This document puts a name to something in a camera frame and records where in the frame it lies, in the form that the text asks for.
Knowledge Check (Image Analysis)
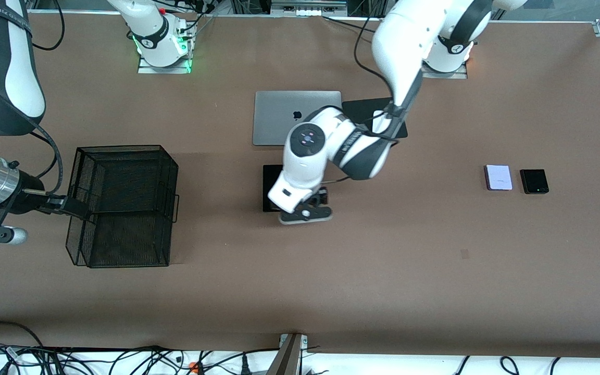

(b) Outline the black cable across table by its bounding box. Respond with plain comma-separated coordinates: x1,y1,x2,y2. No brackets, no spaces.
322,16,379,33

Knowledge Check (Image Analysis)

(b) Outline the large black smartphone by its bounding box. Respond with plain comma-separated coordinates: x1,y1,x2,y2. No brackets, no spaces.
262,165,286,213

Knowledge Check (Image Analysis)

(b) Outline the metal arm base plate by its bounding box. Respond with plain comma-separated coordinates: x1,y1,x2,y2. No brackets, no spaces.
137,52,192,74
422,65,468,80

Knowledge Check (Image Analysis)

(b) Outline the small black flip phone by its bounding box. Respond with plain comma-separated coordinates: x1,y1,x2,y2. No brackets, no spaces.
520,169,549,195

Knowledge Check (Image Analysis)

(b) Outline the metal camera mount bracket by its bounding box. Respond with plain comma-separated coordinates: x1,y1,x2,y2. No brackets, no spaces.
268,333,308,375

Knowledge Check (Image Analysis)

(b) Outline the black mouse pad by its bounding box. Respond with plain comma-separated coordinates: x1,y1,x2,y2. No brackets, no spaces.
342,96,409,144

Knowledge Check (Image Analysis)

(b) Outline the grey socket strip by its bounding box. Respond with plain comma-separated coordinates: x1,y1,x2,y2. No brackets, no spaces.
271,0,348,16

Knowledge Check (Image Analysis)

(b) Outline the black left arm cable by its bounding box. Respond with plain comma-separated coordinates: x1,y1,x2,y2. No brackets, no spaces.
353,10,390,89

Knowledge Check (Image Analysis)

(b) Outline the white computer mouse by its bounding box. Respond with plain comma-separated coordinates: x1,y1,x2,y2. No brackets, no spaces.
372,110,391,136

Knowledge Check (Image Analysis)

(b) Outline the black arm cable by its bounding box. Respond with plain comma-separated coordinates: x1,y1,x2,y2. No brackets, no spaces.
29,0,66,197
353,10,390,89

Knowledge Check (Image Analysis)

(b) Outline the black mesh two-tier tray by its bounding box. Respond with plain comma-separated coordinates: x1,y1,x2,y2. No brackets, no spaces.
64,145,180,269

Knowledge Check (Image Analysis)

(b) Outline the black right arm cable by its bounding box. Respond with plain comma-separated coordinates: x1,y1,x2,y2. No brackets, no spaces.
29,0,66,197

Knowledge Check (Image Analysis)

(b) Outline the silver closed laptop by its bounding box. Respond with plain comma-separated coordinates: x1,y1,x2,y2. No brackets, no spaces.
253,91,342,146

